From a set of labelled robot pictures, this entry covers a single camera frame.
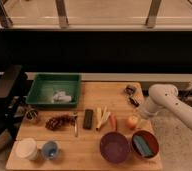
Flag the small dark round container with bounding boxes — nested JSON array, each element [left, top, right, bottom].
[[25, 109, 39, 124]]

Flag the green plastic tray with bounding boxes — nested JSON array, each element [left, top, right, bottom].
[[26, 73, 81, 108]]

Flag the black handled knife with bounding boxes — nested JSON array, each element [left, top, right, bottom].
[[129, 97, 140, 107]]

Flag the black rectangular block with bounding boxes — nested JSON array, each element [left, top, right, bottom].
[[83, 109, 93, 129]]

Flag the crumpled white plastic wrap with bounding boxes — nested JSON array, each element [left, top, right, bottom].
[[52, 91, 72, 103]]

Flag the orange carrot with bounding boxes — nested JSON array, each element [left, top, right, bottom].
[[110, 114, 117, 131]]

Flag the red bowl with sponge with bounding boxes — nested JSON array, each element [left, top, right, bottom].
[[130, 130, 159, 160]]

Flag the small dark object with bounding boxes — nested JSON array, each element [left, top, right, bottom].
[[125, 85, 136, 95]]

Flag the empty purple bowl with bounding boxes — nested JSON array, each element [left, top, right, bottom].
[[99, 131, 130, 164]]

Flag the white cup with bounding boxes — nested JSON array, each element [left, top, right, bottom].
[[15, 138, 38, 160]]

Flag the yellow-red apple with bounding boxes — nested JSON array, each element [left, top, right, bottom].
[[126, 115, 140, 130]]

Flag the blue sponge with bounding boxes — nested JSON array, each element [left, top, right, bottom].
[[133, 135, 153, 157]]

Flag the brown dried chili bunch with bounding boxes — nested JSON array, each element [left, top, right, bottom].
[[45, 115, 75, 131]]

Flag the black chair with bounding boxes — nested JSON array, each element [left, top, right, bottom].
[[0, 65, 27, 139]]

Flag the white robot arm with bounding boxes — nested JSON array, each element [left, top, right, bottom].
[[139, 84, 192, 130]]

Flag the blue glass cup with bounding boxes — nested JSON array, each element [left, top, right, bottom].
[[41, 141, 59, 160]]

